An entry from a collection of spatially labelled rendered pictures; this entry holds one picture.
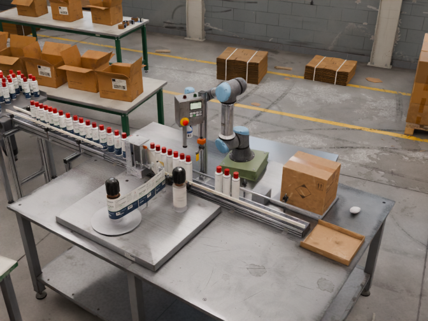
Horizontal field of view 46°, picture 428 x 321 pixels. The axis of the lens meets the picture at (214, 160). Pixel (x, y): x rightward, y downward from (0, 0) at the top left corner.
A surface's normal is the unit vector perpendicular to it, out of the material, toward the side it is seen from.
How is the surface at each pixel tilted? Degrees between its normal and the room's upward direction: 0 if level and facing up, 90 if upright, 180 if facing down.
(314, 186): 90
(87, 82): 90
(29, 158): 0
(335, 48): 90
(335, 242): 0
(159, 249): 0
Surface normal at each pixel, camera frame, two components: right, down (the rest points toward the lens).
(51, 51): -0.30, -0.11
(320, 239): 0.00, -0.86
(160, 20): -0.41, 0.47
